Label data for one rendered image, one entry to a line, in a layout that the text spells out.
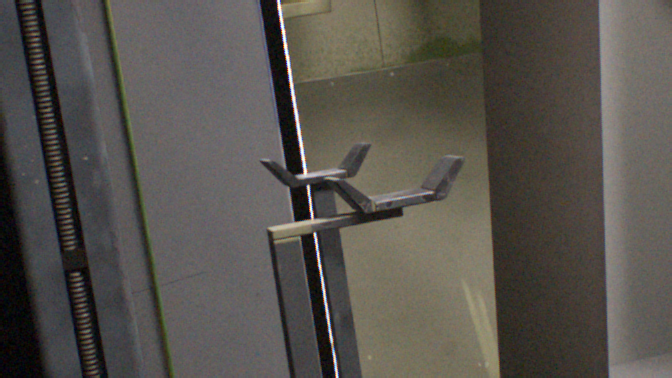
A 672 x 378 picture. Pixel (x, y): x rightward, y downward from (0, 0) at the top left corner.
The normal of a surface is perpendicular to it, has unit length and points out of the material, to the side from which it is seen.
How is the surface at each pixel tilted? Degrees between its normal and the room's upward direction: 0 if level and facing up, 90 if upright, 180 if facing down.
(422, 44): 90
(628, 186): 102
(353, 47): 90
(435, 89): 57
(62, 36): 90
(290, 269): 90
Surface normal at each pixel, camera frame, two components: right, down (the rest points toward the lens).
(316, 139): 0.11, -0.47
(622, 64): 0.30, 0.26
